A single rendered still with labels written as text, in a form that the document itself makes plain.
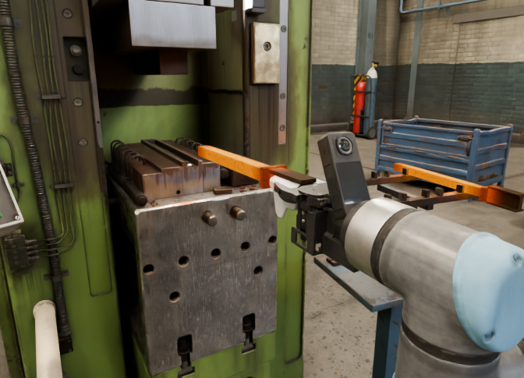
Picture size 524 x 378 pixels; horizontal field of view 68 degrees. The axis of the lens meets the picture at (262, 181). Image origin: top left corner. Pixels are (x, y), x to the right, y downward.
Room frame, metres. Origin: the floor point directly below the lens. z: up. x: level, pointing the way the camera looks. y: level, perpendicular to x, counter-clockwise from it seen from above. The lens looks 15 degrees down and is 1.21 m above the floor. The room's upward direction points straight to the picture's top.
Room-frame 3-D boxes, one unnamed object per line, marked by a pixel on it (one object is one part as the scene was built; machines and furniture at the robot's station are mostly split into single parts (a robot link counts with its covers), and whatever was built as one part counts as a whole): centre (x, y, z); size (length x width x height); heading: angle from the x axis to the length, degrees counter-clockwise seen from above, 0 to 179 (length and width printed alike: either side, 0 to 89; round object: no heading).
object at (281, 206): (0.57, -0.03, 1.03); 0.09 x 0.03 x 0.06; 33
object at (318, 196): (0.49, -0.10, 1.02); 0.12 x 0.08 x 0.09; 30
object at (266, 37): (1.22, -0.01, 1.27); 0.09 x 0.02 x 0.17; 120
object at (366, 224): (0.42, -0.14, 1.03); 0.10 x 0.05 x 0.09; 120
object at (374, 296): (1.07, -0.40, 0.65); 0.40 x 0.30 x 0.02; 112
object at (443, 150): (4.42, -2.02, 0.36); 1.20 x 0.80 x 0.72; 36
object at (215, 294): (1.17, 0.26, 0.69); 0.56 x 0.38 x 0.45; 30
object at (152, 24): (1.13, 0.30, 1.32); 0.42 x 0.20 x 0.10; 30
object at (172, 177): (1.13, 0.30, 0.96); 0.42 x 0.20 x 0.09; 30
